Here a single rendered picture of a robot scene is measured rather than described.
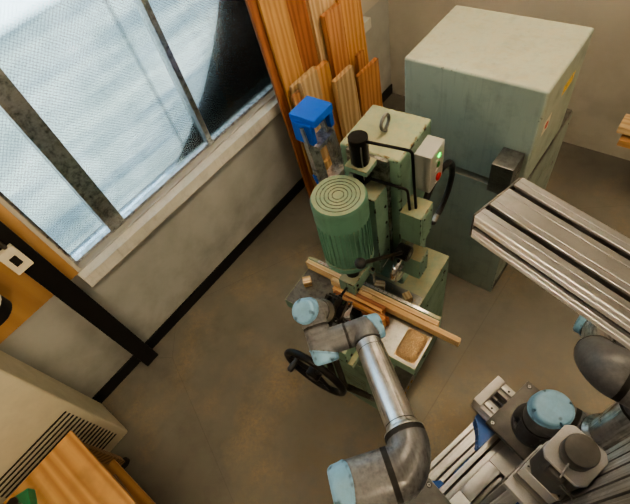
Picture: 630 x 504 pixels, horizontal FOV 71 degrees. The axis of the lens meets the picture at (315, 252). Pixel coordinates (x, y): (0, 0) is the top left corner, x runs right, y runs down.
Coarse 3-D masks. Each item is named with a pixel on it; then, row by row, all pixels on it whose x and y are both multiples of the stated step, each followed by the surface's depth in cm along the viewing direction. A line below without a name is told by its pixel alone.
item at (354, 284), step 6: (372, 264) 170; (366, 270) 167; (342, 276) 166; (360, 276) 165; (366, 276) 170; (342, 282) 166; (348, 282) 164; (354, 282) 163; (360, 282) 167; (342, 288) 170; (348, 288) 167; (354, 288) 164; (354, 294) 168
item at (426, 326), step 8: (336, 280) 181; (384, 304) 170; (392, 312) 170; (400, 312) 167; (408, 320) 167; (416, 320) 164; (424, 328) 164; (432, 328) 161; (440, 328) 161; (440, 336) 162; (448, 336) 159; (456, 336) 158; (456, 344) 159
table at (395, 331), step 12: (312, 276) 188; (324, 276) 187; (300, 288) 186; (312, 288) 185; (324, 288) 184; (288, 300) 184; (396, 324) 169; (408, 324) 168; (396, 336) 166; (432, 336) 164; (396, 348) 164; (396, 360) 161; (420, 360) 160
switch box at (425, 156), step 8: (432, 136) 142; (424, 144) 141; (432, 144) 140; (440, 144) 139; (416, 152) 139; (424, 152) 138; (432, 152) 138; (440, 152) 141; (416, 160) 141; (424, 160) 139; (432, 160) 138; (440, 160) 145; (416, 168) 143; (424, 168) 141; (432, 168) 141; (440, 168) 148; (416, 176) 146; (424, 176) 144; (432, 176) 144; (416, 184) 149; (424, 184) 147; (432, 184) 147
